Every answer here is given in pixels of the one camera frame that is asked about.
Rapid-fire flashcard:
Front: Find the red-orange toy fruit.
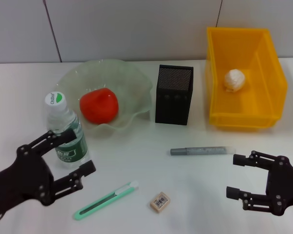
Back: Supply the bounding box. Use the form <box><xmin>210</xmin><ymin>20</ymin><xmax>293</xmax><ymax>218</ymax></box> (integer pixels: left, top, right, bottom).
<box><xmin>79</xmin><ymin>88</ymin><xmax>120</xmax><ymax>125</ymax></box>

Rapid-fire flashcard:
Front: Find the mint green utility knife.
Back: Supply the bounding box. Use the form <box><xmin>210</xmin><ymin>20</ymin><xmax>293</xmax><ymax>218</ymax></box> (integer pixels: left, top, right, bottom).
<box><xmin>73</xmin><ymin>180</ymin><xmax>140</xmax><ymax>221</ymax></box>

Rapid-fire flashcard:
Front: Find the clear water bottle green label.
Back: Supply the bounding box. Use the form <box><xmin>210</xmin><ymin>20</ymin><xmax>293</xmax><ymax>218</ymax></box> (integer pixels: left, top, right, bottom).
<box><xmin>43</xmin><ymin>91</ymin><xmax>89</xmax><ymax>170</ymax></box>

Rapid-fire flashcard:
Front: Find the black mesh pen holder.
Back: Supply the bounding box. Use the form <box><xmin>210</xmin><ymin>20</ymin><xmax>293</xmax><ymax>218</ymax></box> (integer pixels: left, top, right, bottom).
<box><xmin>155</xmin><ymin>64</ymin><xmax>194</xmax><ymax>126</ymax></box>

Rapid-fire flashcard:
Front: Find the beige eraser with barcode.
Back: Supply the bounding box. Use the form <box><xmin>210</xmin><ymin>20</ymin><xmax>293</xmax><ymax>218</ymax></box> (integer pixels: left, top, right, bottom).
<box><xmin>149</xmin><ymin>192</ymin><xmax>172</xmax><ymax>214</ymax></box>

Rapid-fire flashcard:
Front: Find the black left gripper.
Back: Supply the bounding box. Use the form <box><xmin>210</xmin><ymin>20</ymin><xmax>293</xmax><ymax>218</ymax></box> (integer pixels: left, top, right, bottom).
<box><xmin>0</xmin><ymin>128</ymin><xmax>97</xmax><ymax>221</ymax></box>

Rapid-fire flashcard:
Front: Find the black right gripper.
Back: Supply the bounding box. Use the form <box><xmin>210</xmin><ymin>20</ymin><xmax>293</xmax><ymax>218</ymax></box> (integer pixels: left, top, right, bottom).
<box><xmin>226</xmin><ymin>150</ymin><xmax>293</xmax><ymax>217</ymax></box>

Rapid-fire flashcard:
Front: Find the frosted green glass fruit bowl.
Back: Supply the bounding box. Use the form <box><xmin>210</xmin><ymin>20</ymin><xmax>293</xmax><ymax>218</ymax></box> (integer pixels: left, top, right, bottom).
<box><xmin>54</xmin><ymin>59</ymin><xmax>153</xmax><ymax>137</ymax></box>

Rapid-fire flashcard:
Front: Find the white paper ball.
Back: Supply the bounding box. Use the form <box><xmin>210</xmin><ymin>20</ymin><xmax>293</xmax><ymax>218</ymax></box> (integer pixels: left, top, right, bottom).
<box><xmin>224</xmin><ymin>69</ymin><xmax>247</xmax><ymax>94</ymax></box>

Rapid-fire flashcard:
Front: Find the yellow plastic bin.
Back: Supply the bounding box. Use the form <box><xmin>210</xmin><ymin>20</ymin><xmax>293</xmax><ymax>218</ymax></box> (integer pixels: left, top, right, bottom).
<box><xmin>205</xmin><ymin>26</ymin><xmax>289</xmax><ymax>130</ymax></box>

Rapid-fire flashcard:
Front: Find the grey marker pen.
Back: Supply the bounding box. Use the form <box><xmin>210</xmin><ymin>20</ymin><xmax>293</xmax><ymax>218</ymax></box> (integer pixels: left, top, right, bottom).
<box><xmin>170</xmin><ymin>146</ymin><xmax>237</xmax><ymax>156</ymax></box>

